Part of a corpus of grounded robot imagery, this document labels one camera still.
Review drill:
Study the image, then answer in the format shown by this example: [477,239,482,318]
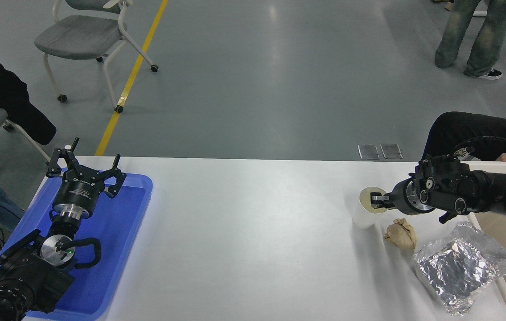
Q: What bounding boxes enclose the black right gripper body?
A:
[388,178,414,214]

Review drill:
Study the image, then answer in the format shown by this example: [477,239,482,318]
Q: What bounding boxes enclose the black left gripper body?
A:
[52,174,105,211]

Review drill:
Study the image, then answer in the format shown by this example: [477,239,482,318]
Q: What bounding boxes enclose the white paper cup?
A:
[352,186,391,229]

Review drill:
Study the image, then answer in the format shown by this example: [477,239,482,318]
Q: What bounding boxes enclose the crumpled tan paper ball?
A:
[383,218,417,250]

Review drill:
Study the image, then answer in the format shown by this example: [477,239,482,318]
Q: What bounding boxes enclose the metal floor plate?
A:
[380,144,403,160]
[358,144,380,160]

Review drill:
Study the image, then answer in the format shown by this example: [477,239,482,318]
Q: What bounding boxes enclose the blue plastic tray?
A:
[0,172,154,321]

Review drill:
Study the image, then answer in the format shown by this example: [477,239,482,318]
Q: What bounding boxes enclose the crumpled silver foil tray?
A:
[413,222,506,316]

